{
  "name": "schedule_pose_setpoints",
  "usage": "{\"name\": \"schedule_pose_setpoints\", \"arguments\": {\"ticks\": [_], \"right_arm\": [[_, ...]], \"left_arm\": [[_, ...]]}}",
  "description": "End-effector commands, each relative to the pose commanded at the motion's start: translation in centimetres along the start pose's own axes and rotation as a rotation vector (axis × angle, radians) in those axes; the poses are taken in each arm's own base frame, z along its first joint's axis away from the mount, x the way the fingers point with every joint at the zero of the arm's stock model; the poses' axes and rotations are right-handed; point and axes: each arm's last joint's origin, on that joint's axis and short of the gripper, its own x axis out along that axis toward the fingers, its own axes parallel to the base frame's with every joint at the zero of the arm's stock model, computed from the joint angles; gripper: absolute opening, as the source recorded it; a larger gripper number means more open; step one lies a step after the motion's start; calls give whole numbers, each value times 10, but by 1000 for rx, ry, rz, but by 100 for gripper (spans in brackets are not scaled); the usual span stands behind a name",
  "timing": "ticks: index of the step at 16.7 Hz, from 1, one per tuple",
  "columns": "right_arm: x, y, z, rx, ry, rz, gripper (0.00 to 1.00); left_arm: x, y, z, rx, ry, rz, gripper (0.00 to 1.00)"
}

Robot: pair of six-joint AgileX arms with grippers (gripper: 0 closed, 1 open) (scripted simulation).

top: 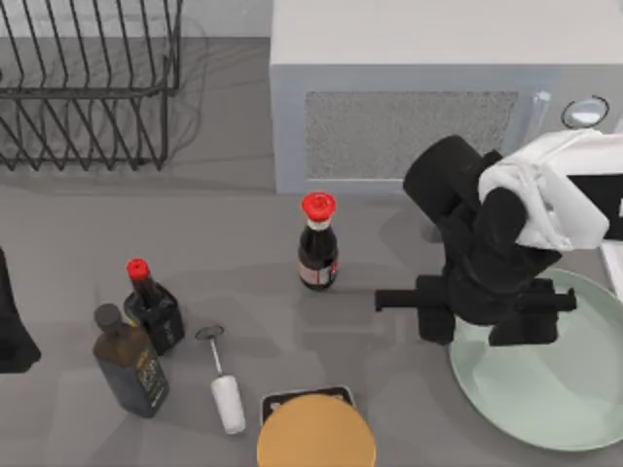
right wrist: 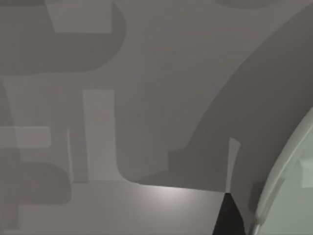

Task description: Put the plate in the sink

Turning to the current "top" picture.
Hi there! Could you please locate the pale green plate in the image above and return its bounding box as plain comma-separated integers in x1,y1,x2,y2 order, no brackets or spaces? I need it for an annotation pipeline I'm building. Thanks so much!
448,268,623,452

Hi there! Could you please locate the round dark bottle red cap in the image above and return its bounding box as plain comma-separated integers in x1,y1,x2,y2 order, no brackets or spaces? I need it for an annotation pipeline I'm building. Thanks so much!
297,191,340,293

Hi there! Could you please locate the round tan wooden block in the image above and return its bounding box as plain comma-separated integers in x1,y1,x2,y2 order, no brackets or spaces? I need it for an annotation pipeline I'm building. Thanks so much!
256,393,378,467

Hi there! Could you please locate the black kitchen scale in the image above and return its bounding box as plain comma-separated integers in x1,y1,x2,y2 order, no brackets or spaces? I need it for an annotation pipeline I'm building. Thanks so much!
260,385,360,429

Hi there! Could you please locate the microwave knob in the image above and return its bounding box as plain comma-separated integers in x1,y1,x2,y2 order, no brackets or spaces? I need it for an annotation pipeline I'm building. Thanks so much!
560,95,611,129

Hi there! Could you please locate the white milk frother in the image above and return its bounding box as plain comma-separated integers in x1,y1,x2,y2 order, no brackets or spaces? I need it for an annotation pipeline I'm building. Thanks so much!
194,325,247,436

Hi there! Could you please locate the pale microwave oven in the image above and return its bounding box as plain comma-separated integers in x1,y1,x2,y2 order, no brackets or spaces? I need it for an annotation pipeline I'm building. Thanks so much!
269,0,623,196

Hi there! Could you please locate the square dark bottle red cap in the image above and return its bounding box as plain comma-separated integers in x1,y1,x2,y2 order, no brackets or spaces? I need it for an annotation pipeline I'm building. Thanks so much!
123,257,186,356

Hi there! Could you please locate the brown bottle grey cap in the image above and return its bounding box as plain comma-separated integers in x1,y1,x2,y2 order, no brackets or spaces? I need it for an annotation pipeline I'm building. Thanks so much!
92,303,171,419

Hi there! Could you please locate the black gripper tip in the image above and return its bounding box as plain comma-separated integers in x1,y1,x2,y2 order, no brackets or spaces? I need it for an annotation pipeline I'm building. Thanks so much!
0,247,43,375

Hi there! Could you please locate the microwave door handle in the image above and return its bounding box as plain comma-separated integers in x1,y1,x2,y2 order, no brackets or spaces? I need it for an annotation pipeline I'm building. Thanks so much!
530,90,552,142

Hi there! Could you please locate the black wire dish rack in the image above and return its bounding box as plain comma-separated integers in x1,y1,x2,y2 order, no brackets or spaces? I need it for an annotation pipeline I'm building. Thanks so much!
0,0,185,172

